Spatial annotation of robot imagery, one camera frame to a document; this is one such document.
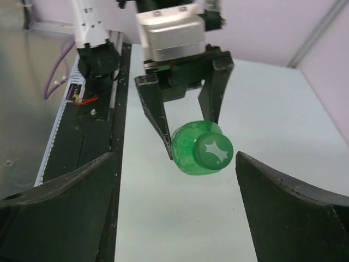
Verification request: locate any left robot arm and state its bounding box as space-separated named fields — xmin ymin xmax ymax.
xmin=71 ymin=1 xmax=234 ymax=152

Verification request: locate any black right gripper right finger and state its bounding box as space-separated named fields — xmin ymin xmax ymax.
xmin=236 ymin=152 xmax=348 ymax=261

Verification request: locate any green bottle cap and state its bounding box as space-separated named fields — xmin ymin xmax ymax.
xmin=193 ymin=132 xmax=234 ymax=171

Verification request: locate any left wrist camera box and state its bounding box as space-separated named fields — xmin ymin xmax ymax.
xmin=136 ymin=3 xmax=206 ymax=62

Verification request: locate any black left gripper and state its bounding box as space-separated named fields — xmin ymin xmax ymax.
xmin=135 ymin=44 xmax=234 ymax=160

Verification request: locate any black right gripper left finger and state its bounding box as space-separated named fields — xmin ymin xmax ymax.
xmin=1 ymin=153 xmax=116 ymax=261

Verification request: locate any white slotted cable duct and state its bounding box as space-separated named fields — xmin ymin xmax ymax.
xmin=34 ymin=54 xmax=82 ymax=188

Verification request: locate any left aluminium frame post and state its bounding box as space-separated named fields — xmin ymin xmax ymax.
xmin=286 ymin=0 xmax=348 ymax=69

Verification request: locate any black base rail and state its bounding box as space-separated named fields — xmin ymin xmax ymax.
xmin=43 ymin=43 xmax=132 ymax=261

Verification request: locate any green plastic bottle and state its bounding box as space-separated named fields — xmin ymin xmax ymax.
xmin=172 ymin=121 xmax=223 ymax=176

